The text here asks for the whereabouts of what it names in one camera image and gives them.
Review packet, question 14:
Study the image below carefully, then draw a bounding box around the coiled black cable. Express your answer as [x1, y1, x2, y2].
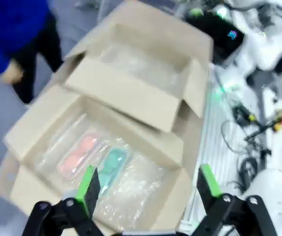
[239, 157, 258, 190]

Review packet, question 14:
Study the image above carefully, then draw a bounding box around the brown cardboard shipping box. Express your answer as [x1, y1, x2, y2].
[0, 85, 193, 234]
[64, 0, 215, 133]

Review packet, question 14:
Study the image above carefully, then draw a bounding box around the aluminium profile base frame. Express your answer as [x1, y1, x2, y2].
[180, 63, 232, 224]

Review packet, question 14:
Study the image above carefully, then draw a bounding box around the clear transparent glasses case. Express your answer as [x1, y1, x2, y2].
[36, 113, 89, 173]

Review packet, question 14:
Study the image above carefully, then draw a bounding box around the person in blue hoodie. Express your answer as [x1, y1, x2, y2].
[0, 0, 64, 104]

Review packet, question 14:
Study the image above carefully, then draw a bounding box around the person right hand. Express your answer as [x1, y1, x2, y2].
[0, 60, 25, 84]

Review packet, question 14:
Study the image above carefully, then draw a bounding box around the black yellow power connector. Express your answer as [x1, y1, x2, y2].
[231, 104, 257, 127]

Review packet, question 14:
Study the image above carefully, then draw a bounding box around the pink translucent glasses case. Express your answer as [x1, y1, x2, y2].
[57, 131, 109, 180]

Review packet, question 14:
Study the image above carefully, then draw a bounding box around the yellow red emergency stop button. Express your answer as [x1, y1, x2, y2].
[273, 117, 282, 132]

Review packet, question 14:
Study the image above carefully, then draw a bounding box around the green translucent glasses case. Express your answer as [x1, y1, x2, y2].
[95, 146, 131, 200]

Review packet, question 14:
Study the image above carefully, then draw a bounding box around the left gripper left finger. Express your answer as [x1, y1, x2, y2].
[21, 166, 107, 236]

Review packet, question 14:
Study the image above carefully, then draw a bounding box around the black computer case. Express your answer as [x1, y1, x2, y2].
[185, 9, 245, 63]

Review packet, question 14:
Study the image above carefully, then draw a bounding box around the clear bubble wrap sheet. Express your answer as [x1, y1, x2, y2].
[36, 113, 166, 227]
[98, 41, 188, 99]

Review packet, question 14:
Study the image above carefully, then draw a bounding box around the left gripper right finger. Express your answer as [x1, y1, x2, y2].
[192, 163, 278, 236]

